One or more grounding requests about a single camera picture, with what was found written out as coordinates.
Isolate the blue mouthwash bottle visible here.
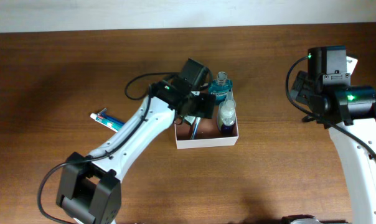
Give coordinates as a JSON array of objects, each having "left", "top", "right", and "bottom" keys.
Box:
[{"left": 209, "top": 72, "right": 233, "bottom": 105}]

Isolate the clear spray bottle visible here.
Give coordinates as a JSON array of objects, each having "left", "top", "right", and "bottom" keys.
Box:
[{"left": 217, "top": 91, "right": 236, "bottom": 135}]

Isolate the green white soap box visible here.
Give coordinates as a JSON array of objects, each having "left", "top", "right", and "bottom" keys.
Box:
[{"left": 184, "top": 116, "right": 196, "bottom": 125}]

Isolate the blue disposable razor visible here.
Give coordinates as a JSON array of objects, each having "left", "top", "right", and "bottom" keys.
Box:
[{"left": 97, "top": 108, "right": 125, "bottom": 126}]

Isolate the white cardboard box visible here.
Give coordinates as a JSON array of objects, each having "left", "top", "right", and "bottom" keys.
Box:
[{"left": 174, "top": 105, "right": 239, "bottom": 149}]

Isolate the green white toothpaste tube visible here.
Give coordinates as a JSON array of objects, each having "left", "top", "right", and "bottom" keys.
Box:
[{"left": 90, "top": 113, "right": 124, "bottom": 132}]

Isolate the blue white toothbrush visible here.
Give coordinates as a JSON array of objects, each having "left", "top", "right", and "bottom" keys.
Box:
[{"left": 190, "top": 117, "right": 201, "bottom": 140}]

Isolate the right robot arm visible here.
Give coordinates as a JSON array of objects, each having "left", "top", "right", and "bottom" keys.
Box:
[{"left": 285, "top": 45, "right": 376, "bottom": 223}]

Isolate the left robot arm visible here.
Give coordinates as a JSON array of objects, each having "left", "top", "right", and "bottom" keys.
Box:
[{"left": 56, "top": 58, "right": 215, "bottom": 223}]

